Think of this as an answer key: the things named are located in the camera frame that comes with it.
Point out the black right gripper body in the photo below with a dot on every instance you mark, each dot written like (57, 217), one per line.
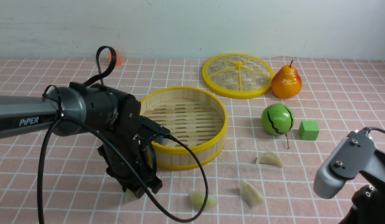
(369, 201)

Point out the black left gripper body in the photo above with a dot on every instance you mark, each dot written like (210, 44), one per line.
(121, 155)

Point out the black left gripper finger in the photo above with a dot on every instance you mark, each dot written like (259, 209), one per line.
(128, 186)
(155, 185)

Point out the pale dumpling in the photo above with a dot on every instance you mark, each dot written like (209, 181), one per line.
(270, 158)
(197, 200)
(129, 196)
(250, 194)

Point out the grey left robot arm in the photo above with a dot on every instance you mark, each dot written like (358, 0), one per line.
(112, 113)

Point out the bamboo steamer tray yellow rim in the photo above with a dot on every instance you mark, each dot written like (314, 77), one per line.
(195, 117)

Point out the woven bamboo steamer lid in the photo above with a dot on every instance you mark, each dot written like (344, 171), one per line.
(237, 76)

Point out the orange foam cube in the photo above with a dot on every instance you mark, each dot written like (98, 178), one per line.
(118, 60)

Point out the green foam cube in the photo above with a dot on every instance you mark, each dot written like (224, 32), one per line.
(309, 130)

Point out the pink grid tablecloth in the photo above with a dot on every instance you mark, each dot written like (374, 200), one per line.
(342, 95)

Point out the green toy watermelon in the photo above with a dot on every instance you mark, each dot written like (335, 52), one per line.
(278, 119)

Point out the orange toy pear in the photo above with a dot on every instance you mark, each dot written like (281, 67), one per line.
(287, 82)

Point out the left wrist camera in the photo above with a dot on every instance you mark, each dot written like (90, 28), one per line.
(153, 131)

